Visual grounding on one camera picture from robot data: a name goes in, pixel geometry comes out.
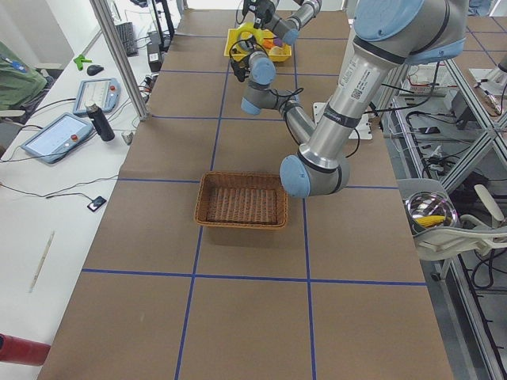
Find small black sensor pad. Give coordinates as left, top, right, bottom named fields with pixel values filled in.
left=87, top=196, right=107, bottom=212

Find aluminium frame post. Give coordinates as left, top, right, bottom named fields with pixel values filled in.
left=90, top=0, right=148, bottom=121

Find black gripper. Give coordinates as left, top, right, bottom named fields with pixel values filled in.
left=253, top=0, right=276, bottom=25
left=239, top=39, right=264, bottom=62

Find black keyboard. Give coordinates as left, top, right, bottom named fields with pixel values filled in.
left=115, top=22, right=138, bottom=57

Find far teach pendant tablet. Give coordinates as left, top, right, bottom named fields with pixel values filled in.
left=73, top=78, right=120, bottom=116

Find steel pot with corn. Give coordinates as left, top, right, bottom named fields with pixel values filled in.
left=404, top=192, right=459, bottom=234

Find red fire extinguisher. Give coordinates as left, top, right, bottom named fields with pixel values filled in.
left=1, top=334, right=51, bottom=367

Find black water bottle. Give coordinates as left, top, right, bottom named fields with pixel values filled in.
left=85, top=101, right=115, bottom=142

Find toy bread croissant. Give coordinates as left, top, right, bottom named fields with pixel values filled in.
left=269, top=46, right=284, bottom=55

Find teach pendant tablet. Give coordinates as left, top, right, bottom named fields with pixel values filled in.
left=73, top=78, right=120, bottom=116
left=21, top=112, right=93, bottom=164

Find near teach pendant tablet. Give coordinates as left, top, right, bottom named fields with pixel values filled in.
left=21, top=112, right=93, bottom=164

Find black computer mouse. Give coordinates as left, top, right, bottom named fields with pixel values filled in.
left=86, top=64, right=104, bottom=76

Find yellow plastic basket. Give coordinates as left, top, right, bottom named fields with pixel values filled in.
left=223, top=28, right=292, bottom=63

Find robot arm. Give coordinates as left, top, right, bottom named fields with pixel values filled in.
left=241, top=0, right=469, bottom=198
left=242, top=0, right=322, bottom=45

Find green clamp tool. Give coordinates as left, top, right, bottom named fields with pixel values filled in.
left=73, top=54, right=93, bottom=71

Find seated person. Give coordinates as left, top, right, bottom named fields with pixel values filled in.
left=1, top=43, right=51, bottom=119

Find clear yellow tape roll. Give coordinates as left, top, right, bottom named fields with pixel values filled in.
left=237, top=22, right=264, bottom=45

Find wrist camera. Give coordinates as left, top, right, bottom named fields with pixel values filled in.
left=229, top=55, right=250, bottom=82

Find brown wicker basket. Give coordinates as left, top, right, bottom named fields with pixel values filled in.
left=194, top=171, right=288, bottom=230

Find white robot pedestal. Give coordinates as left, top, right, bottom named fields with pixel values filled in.
left=312, top=102, right=373, bottom=140

